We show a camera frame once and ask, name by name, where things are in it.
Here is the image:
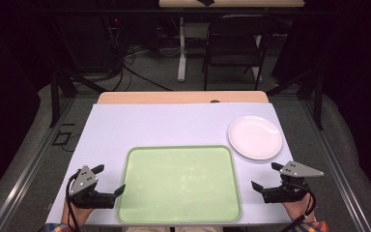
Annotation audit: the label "aluminium floor rail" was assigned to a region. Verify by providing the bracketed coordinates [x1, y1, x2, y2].
[299, 100, 371, 232]
[0, 98, 75, 232]

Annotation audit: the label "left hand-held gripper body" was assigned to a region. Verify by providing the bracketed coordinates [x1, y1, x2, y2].
[69, 164, 116, 210]

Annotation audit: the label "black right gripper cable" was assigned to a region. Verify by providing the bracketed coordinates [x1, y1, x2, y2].
[280, 188, 317, 232]

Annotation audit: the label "black folding chair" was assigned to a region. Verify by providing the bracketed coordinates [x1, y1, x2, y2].
[201, 14, 277, 92]

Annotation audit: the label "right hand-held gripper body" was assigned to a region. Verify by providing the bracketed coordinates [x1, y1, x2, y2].
[261, 160, 326, 204]

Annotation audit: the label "black floor socket frame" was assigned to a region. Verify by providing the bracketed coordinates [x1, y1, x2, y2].
[51, 130, 72, 147]

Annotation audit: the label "beige desk top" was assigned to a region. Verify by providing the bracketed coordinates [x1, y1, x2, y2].
[158, 0, 306, 9]

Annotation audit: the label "wooden table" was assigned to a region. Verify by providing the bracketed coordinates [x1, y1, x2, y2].
[97, 90, 270, 105]

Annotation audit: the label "light green tray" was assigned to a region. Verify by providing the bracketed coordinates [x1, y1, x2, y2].
[115, 145, 243, 225]

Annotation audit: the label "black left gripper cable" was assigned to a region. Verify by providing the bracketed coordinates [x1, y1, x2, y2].
[64, 171, 82, 232]

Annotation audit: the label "white round plate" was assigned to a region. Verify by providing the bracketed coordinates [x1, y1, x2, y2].
[227, 114, 284, 161]

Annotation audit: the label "black floor cables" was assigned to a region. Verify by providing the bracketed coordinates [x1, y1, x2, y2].
[86, 44, 175, 93]

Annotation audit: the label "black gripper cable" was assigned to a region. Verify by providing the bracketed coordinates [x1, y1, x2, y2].
[64, 171, 82, 232]
[280, 188, 317, 232]

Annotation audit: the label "dark computer with red light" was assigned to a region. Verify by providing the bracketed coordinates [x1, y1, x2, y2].
[106, 14, 125, 44]

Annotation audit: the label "person's left hand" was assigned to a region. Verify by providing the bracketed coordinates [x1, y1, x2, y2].
[60, 197, 95, 226]

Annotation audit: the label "pale lilac table mat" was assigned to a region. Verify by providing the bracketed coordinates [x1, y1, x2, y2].
[45, 102, 295, 226]

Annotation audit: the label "white desk leg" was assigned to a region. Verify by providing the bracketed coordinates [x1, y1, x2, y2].
[177, 16, 188, 83]

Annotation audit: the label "black metal stand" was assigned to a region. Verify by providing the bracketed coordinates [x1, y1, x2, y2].
[266, 68, 325, 131]
[49, 69, 108, 129]

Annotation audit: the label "person's right hand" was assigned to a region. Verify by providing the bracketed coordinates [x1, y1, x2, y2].
[281, 192, 317, 224]

